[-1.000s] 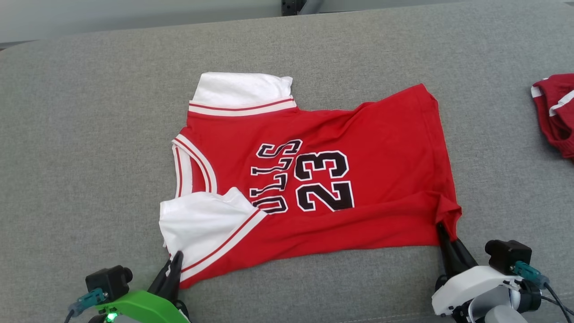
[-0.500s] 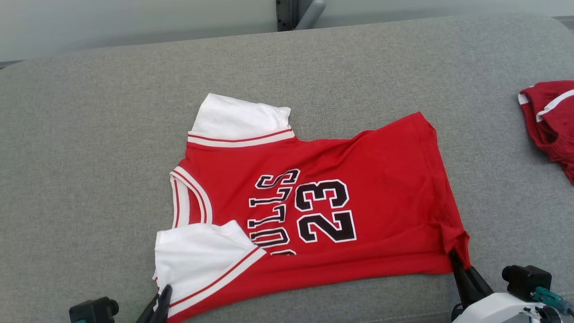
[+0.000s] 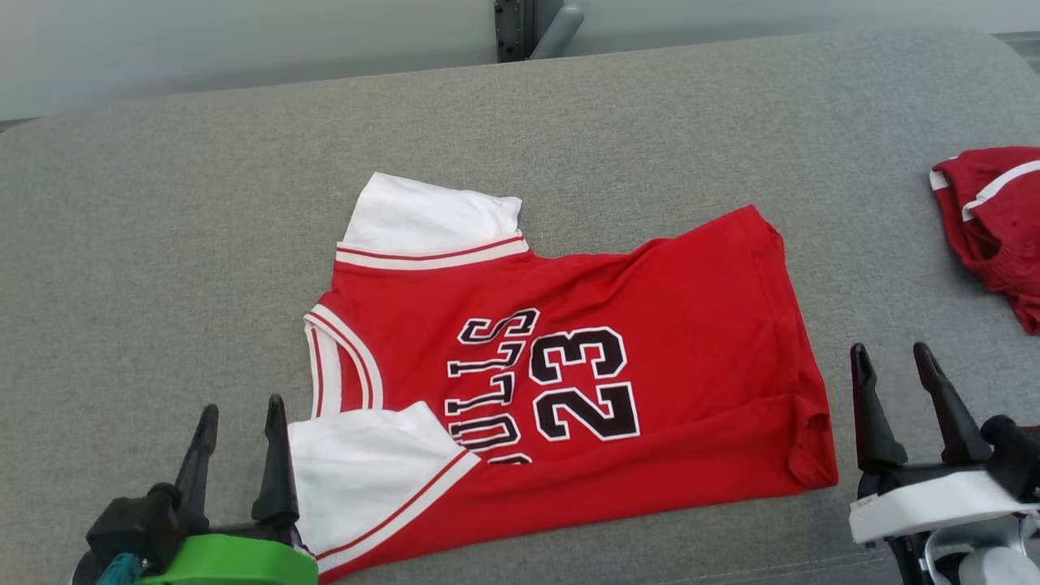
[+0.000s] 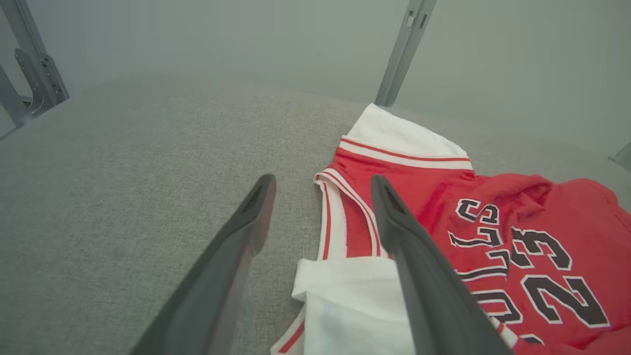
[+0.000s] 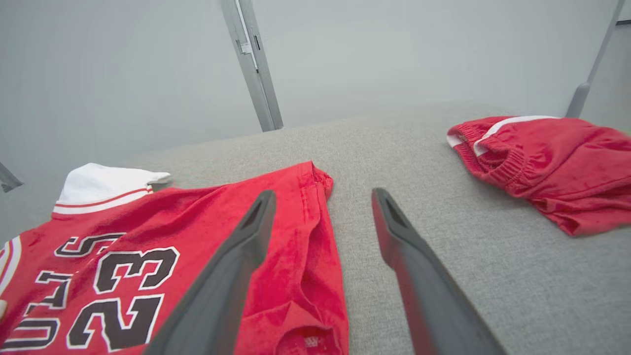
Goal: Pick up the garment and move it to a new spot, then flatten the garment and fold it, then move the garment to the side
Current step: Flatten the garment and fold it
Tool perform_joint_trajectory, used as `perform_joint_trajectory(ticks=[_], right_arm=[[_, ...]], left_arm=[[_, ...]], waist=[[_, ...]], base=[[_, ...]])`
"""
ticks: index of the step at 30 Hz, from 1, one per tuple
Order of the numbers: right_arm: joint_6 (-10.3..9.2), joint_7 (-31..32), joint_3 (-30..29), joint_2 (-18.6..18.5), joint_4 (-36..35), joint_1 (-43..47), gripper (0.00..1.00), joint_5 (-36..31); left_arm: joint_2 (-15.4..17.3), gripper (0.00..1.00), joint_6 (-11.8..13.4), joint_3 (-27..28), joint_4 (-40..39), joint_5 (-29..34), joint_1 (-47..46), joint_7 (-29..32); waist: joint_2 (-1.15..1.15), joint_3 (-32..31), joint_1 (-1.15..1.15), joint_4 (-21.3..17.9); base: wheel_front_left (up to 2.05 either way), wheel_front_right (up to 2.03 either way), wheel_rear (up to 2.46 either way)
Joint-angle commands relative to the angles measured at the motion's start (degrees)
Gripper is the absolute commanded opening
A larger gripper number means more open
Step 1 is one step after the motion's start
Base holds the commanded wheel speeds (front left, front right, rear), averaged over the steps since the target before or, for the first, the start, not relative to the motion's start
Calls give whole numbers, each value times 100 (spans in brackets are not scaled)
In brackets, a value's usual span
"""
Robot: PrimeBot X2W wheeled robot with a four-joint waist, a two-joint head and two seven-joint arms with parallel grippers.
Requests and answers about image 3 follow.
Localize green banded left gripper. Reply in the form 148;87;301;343
136;394;320;585

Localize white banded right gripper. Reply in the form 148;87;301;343
848;341;1040;545

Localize red shorts with white stripes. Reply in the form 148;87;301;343
929;146;1040;336

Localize red Bulls 23 jersey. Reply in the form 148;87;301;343
288;171;839;584

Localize grey rounded support tube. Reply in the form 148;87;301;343
530;2;586;61

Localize teal left arm cable connector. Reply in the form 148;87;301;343
96;552;151;585

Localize dark perforated post bracket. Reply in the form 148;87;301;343
494;0;527;63

